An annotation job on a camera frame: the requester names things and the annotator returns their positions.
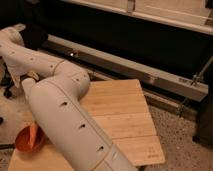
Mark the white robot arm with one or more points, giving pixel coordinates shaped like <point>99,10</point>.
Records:
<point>53,88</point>

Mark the long metal rail beam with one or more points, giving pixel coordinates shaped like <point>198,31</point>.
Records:
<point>152,76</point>

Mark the orange bowl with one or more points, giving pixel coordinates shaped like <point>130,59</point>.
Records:
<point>30,139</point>

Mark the black office chair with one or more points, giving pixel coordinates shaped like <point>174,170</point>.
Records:
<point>33,36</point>

